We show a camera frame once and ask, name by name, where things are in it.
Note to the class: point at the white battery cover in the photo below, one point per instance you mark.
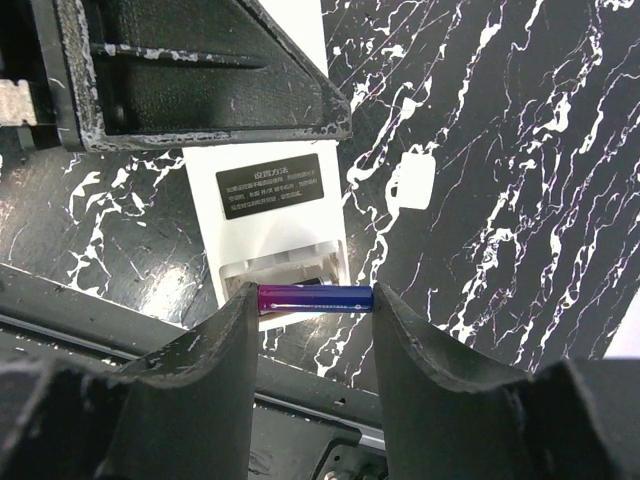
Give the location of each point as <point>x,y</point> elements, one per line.
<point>415,180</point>

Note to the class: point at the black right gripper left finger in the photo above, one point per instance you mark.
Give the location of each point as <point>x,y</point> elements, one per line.
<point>183,411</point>

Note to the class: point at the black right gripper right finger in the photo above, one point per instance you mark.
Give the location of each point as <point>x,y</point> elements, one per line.
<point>450,412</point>

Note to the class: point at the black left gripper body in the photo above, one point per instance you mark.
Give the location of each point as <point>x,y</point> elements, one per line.
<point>27,101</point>

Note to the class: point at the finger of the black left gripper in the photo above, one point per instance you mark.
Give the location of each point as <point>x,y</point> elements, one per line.
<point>147,75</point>

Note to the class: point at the white red remote control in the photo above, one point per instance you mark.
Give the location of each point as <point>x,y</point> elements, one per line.
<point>270,213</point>

